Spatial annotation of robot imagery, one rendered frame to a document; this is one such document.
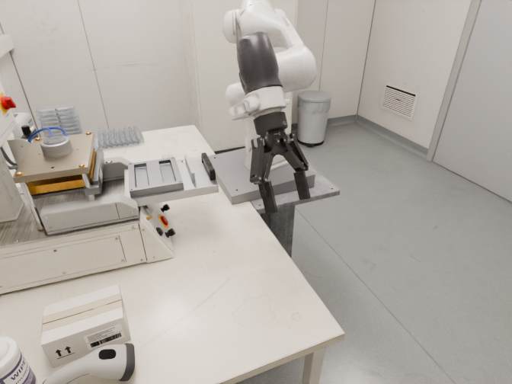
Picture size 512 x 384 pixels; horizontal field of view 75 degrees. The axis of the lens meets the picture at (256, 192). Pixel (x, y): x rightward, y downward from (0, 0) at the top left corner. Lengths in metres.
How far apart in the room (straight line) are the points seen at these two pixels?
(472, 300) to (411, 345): 0.54
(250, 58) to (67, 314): 0.75
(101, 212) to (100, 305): 0.26
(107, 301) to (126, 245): 0.21
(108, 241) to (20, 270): 0.25
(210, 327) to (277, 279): 0.26
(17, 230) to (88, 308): 0.34
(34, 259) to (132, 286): 0.28
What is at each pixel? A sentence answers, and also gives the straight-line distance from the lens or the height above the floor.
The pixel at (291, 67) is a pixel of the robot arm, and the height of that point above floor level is 1.37.
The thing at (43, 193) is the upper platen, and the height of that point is 1.03.
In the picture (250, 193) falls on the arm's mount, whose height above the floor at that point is 0.79.
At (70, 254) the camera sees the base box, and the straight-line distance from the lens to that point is 1.15.
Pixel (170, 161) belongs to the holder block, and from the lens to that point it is 1.27.
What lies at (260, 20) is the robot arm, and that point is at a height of 1.45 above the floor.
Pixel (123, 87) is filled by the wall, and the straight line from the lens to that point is 3.57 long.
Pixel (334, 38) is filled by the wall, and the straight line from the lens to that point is 4.25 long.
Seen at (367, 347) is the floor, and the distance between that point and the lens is 1.92.
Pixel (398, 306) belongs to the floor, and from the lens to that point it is 2.14.
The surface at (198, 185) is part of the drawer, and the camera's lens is 1.13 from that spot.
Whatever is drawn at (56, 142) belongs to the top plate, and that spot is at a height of 1.15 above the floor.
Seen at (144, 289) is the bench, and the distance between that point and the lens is 1.11.
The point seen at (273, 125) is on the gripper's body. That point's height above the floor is 1.27.
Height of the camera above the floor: 1.53
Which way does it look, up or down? 31 degrees down
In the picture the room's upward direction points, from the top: straight up
